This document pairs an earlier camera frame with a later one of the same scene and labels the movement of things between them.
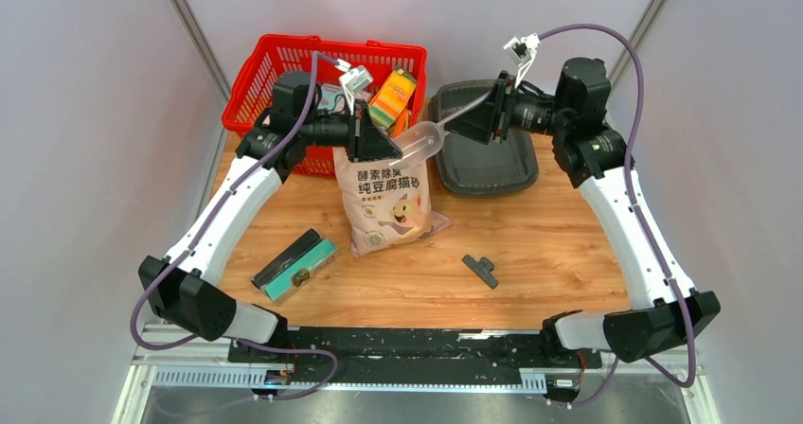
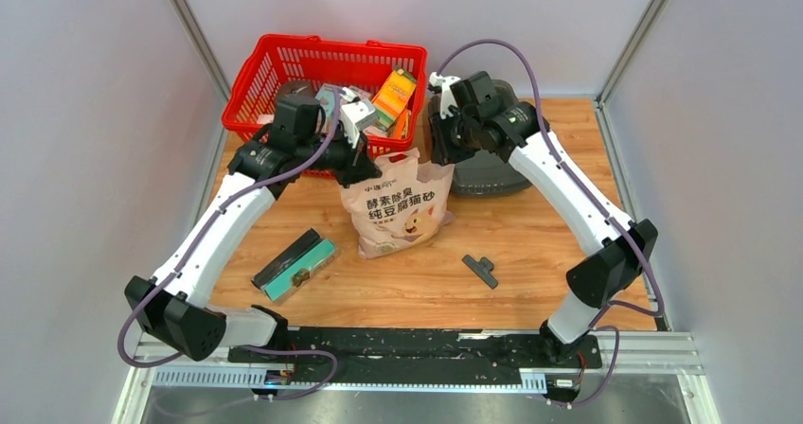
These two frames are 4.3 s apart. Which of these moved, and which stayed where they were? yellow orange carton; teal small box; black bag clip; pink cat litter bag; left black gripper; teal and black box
Moved: pink cat litter bag; left black gripper
Stayed: black bag clip; teal and black box; yellow orange carton; teal small box
